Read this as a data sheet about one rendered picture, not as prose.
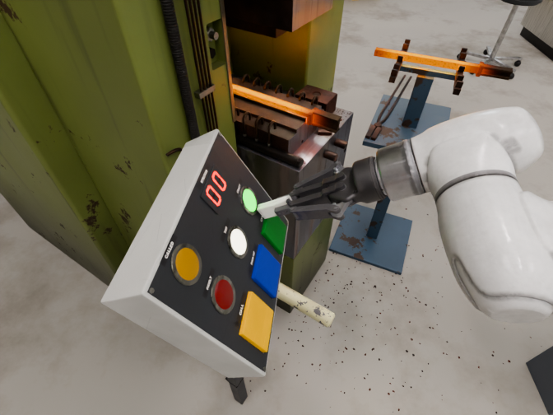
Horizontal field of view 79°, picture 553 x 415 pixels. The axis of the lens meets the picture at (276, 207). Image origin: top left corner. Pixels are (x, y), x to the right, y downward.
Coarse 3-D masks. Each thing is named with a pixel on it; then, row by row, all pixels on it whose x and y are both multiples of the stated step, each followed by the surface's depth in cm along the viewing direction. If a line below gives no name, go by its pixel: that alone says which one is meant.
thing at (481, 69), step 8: (376, 48) 126; (384, 56) 125; (392, 56) 124; (408, 56) 122; (416, 56) 121; (424, 56) 121; (432, 56) 121; (432, 64) 120; (440, 64) 119; (448, 64) 118; (456, 64) 117; (464, 64) 116; (472, 64) 116; (480, 64) 115; (488, 64) 115; (472, 72) 117; (480, 72) 115; (488, 72) 116; (496, 72) 115; (504, 72) 114; (512, 72) 112
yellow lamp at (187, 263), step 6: (180, 252) 45; (186, 252) 46; (192, 252) 47; (180, 258) 45; (186, 258) 46; (192, 258) 47; (180, 264) 44; (186, 264) 45; (192, 264) 46; (198, 264) 48; (180, 270) 44; (186, 270) 45; (192, 270) 46; (198, 270) 47; (186, 276) 45; (192, 276) 46
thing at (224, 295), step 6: (222, 282) 51; (228, 282) 52; (216, 288) 50; (222, 288) 50; (228, 288) 52; (216, 294) 49; (222, 294) 50; (228, 294) 51; (216, 300) 49; (222, 300) 50; (228, 300) 51; (222, 306) 50; (228, 306) 51
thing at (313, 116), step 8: (240, 88) 111; (248, 96) 109; (256, 96) 107; (264, 96) 107; (272, 104) 105; (280, 104) 104; (288, 104) 104; (296, 112) 102; (304, 112) 101; (312, 112) 100; (320, 112) 99; (328, 112) 99; (312, 120) 101; (320, 120) 100; (328, 120) 98; (336, 120) 96; (328, 128) 100; (336, 128) 99
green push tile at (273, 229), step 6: (276, 216) 71; (264, 222) 67; (270, 222) 68; (276, 222) 70; (282, 222) 73; (264, 228) 66; (270, 228) 67; (276, 228) 70; (282, 228) 72; (264, 234) 65; (270, 234) 67; (276, 234) 69; (282, 234) 71; (270, 240) 67; (276, 240) 68; (282, 240) 71; (276, 246) 68; (282, 246) 70; (282, 252) 69
